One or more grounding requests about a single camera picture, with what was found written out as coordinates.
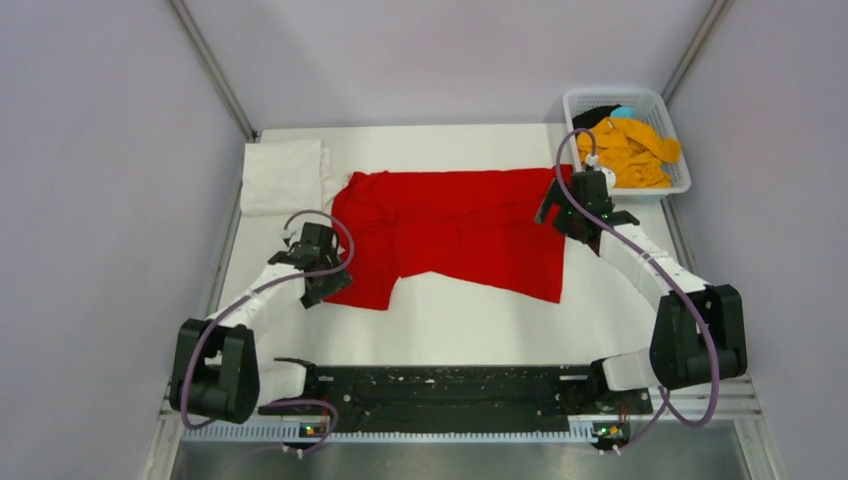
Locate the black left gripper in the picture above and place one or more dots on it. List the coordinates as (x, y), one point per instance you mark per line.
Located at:
(337, 281)

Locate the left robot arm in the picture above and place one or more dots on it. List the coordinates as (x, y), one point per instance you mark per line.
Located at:
(217, 373)

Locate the white slotted cable duct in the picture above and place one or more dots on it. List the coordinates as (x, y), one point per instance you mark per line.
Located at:
(293, 432)

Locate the red t-shirt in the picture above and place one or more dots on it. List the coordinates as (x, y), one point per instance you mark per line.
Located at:
(475, 226)

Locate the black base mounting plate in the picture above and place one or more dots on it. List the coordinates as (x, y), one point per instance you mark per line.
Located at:
(381, 415)

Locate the aluminium corner post right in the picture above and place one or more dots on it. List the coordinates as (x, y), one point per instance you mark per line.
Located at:
(701, 35)

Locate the aluminium corner post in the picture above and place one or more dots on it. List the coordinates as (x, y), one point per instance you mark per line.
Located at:
(210, 66)
(701, 35)

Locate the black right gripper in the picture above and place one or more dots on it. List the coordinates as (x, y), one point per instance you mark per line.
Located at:
(555, 197)

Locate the light blue t-shirt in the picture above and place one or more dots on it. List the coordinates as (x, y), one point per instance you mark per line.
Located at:
(626, 112)

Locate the aluminium corner post left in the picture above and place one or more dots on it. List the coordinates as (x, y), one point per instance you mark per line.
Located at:
(210, 66)

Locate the folded white t-shirt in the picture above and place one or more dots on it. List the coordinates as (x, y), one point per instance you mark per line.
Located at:
(282, 178)

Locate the aluminium front rail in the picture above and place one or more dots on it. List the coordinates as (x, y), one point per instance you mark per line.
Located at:
(732, 399)

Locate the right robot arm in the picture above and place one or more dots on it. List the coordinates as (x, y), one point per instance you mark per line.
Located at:
(698, 334)

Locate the black t-shirt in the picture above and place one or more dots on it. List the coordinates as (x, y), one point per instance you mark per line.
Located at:
(589, 119)

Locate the yellow t-shirt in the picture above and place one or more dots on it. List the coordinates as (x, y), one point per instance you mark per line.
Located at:
(635, 153)

